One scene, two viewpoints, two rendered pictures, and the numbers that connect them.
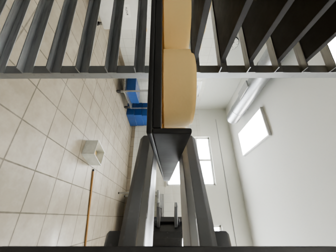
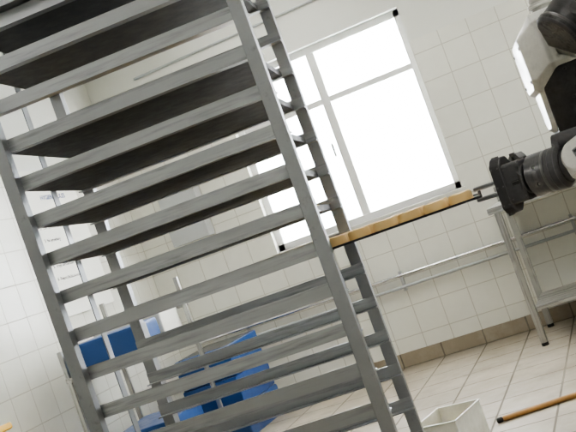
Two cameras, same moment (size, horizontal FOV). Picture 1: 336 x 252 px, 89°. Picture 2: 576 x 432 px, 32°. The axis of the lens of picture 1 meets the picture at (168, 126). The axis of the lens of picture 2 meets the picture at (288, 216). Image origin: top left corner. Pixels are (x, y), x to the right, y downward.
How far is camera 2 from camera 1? 205 cm
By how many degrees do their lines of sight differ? 10
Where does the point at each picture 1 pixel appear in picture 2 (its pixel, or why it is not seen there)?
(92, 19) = (302, 364)
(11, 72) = (417, 421)
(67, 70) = (392, 356)
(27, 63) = (399, 409)
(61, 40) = (351, 387)
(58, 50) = not seen: hidden behind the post
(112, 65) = (365, 304)
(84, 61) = (372, 341)
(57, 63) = (386, 373)
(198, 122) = not seen: hidden behind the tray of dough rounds
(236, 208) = not seen: outside the picture
